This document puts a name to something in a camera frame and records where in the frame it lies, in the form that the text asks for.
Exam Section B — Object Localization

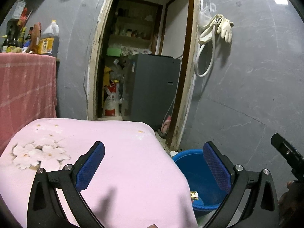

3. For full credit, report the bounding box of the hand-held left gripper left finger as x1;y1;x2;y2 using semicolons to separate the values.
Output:
27;141;105;228

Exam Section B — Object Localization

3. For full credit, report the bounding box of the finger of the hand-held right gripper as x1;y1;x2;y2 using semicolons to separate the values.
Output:
271;133;304;175

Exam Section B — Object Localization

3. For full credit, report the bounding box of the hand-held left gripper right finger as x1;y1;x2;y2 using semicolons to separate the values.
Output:
202;141;280;228

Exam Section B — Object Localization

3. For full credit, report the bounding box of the blue plastic basin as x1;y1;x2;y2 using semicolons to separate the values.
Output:
172;149;229;213

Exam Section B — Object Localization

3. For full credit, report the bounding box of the person's right hand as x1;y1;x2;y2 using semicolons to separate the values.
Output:
278;180;304;228

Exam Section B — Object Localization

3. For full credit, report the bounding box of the red white sack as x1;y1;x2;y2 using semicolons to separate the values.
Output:
103;81;123;117

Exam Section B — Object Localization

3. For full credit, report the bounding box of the pink cloth item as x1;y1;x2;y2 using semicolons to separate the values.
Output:
161;115;172;133

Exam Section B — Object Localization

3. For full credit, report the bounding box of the red checked cloth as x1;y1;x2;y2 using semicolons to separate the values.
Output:
0;52;57;152

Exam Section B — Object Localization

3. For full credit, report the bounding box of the large oil bottle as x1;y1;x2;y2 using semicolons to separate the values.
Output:
38;20;60;55

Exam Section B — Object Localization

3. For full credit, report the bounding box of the cream rubber glove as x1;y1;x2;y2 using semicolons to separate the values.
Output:
220;17;234;43
199;14;221;44

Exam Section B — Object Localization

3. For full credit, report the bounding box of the blue label bottle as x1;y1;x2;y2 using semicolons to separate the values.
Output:
25;27;33;49

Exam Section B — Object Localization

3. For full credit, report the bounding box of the yellow label bottle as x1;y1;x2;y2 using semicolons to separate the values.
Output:
19;27;26;49

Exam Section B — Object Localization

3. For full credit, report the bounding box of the wooden shelf unit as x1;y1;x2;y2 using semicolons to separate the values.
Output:
108;0;163;53

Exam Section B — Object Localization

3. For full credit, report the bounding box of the empty clear plastic bag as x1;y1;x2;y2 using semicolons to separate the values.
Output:
198;2;212;28

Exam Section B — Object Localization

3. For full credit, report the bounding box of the red hanging bag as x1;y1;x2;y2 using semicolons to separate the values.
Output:
18;8;28;26

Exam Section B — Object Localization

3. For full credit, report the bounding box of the wooden door frame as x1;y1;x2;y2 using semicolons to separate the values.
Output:
87;0;202;152

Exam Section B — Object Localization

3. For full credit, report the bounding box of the white hose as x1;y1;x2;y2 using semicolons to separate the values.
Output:
195;21;216;78

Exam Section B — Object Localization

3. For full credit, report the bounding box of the grey metal wall box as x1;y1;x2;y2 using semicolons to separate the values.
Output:
11;1;26;19

